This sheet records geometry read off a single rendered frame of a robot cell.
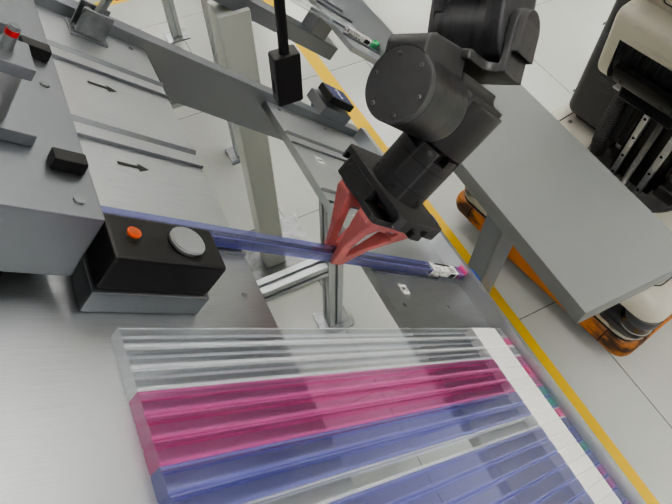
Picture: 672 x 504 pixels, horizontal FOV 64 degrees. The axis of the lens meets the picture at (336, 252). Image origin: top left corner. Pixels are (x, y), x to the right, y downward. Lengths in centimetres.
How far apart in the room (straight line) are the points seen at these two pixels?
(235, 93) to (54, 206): 48
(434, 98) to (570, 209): 67
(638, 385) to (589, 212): 69
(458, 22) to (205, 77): 35
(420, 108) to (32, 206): 25
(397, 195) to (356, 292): 109
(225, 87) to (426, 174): 35
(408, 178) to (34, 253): 29
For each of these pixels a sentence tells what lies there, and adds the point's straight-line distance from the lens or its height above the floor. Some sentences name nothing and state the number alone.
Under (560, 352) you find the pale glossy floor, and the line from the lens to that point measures 159.
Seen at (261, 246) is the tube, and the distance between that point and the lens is 47.
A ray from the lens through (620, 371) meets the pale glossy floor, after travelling 163.
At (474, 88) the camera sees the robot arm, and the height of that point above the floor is 106.
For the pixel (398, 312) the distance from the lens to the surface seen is 57.
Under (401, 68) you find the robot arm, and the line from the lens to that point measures 41.
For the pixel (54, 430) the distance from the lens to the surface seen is 30.
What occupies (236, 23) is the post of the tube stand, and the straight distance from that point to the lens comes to 103.
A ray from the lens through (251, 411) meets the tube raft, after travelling 34.
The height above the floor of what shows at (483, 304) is 73.
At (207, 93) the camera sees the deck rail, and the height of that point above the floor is 89.
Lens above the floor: 135
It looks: 56 degrees down
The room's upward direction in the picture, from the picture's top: straight up
